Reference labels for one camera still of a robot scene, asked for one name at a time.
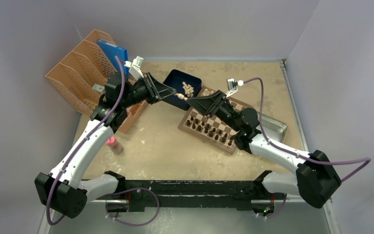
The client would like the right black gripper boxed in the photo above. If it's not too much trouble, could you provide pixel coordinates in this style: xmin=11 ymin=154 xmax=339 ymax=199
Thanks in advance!
xmin=186 ymin=90 xmax=242 ymax=132

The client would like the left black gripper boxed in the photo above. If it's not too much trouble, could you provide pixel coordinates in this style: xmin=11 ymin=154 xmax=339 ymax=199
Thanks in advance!
xmin=121 ymin=72 xmax=176 ymax=109

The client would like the light chess piece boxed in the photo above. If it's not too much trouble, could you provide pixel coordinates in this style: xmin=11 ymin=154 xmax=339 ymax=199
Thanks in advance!
xmin=175 ymin=93 xmax=188 ymax=101

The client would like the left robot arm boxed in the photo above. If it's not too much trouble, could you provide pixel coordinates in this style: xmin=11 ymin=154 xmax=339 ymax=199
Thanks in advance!
xmin=34 ymin=73 xmax=177 ymax=225

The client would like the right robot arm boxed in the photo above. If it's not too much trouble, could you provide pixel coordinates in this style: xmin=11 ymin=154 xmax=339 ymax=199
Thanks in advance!
xmin=186 ymin=91 xmax=342 ymax=208

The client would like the wooden chess board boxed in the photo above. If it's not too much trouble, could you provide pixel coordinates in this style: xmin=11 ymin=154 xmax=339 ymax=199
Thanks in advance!
xmin=178 ymin=86 xmax=253 ymax=155

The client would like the row of dark chess pieces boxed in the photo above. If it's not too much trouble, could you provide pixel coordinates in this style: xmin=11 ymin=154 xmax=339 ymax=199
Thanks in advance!
xmin=182 ymin=114 xmax=236 ymax=148

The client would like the pile of light chess pieces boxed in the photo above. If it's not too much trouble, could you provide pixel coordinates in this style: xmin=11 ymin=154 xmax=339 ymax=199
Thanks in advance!
xmin=182 ymin=81 xmax=194 ymax=97

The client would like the dark blue tray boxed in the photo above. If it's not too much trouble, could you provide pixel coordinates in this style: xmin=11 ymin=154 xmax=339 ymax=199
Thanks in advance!
xmin=163 ymin=69 xmax=202 ymax=111

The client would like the small grey box in organizer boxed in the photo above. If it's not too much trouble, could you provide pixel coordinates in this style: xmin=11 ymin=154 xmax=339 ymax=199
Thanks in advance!
xmin=92 ymin=84 xmax=106 ymax=94

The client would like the blue folder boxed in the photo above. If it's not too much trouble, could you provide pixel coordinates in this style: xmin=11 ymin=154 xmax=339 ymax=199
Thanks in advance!
xmin=97 ymin=40 xmax=129 ymax=79

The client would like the metal tin box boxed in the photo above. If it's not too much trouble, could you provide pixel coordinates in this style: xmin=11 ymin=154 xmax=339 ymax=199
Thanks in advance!
xmin=258 ymin=113 xmax=288 ymax=143

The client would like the pink capped bottle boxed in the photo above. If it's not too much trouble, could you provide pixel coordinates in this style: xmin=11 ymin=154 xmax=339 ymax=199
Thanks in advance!
xmin=106 ymin=136 xmax=123 ymax=155

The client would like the orange plastic file organizer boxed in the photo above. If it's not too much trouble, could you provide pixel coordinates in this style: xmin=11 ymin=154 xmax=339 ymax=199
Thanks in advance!
xmin=45 ymin=29 xmax=149 ymax=135

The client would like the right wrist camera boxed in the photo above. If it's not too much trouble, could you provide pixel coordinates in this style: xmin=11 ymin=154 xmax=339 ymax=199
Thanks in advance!
xmin=226 ymin=78 xmax=244 ymax=98

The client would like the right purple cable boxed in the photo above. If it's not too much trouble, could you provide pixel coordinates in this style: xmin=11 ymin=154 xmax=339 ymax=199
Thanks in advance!
xmin=242 ymin=77 xmax=372 ymax=219

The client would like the purple cable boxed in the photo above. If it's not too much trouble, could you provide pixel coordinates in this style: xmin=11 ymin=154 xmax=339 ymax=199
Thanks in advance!
xmin=46 ymin=56 xmax=160 ymax=227
xmin=242 ymin=77 xmax=372 ymax=219

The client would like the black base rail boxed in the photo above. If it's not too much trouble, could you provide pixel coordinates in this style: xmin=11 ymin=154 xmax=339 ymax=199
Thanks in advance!
xmin=102 ymin=179 xmax=284 ymax=212

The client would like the aluminium frame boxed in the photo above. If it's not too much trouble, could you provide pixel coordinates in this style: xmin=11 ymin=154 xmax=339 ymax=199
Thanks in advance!
xmin=38 ymin=187 xmax=341 ymax=234

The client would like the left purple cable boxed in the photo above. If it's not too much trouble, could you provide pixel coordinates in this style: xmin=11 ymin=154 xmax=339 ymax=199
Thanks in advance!
xmin=46 ymin=56 xmax=160 ymax=227

